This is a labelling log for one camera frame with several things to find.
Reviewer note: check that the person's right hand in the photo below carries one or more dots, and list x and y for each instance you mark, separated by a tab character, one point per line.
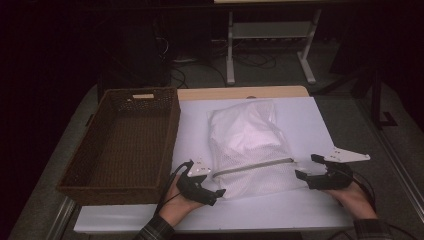
356	201

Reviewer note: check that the person's left hand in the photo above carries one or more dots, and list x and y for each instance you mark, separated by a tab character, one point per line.
176	210

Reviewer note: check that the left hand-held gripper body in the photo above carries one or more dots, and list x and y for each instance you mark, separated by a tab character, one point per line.
193	190

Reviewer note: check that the black metal stand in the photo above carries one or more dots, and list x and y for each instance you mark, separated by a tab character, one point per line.
376	100

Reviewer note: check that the white mesh laundry bag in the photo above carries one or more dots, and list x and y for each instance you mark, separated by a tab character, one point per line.
246	133

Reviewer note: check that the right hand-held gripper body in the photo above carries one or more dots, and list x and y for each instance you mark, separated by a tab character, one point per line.
333	178

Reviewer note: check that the white metal desk frame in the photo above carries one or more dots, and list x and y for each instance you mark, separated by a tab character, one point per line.
230	50

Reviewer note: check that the white table mat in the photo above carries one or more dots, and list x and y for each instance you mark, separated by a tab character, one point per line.
266	213

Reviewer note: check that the brown wicker basket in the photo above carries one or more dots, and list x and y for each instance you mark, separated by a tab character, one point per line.
126	150

